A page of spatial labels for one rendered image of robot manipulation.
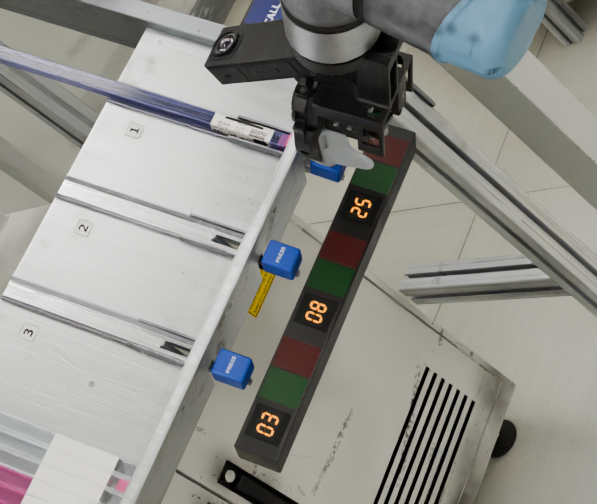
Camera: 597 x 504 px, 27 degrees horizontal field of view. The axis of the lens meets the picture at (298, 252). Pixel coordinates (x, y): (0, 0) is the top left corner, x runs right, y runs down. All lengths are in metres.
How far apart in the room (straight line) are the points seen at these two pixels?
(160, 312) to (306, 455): 0.48
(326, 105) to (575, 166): 0.63
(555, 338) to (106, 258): 0.91
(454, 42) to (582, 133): 0.75
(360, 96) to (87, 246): 0.30
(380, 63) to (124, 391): 0.36
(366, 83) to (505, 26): 0.20
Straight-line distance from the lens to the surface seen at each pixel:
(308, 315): 1.10
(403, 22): 0.84
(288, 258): 1.11
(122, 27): 1.29
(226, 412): 1.48
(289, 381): 1.08
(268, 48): 1.02
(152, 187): 1.17
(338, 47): 0.93
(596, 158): 1.57
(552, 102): 1.53
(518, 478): 1.81
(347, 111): 1.01
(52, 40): 3.30
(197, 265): 1.13
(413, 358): 1.66
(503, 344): 1.96
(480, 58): 0.83
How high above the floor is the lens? 1.24
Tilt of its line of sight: 29 degrees down
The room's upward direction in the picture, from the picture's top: 53 degrees counter-clockwise
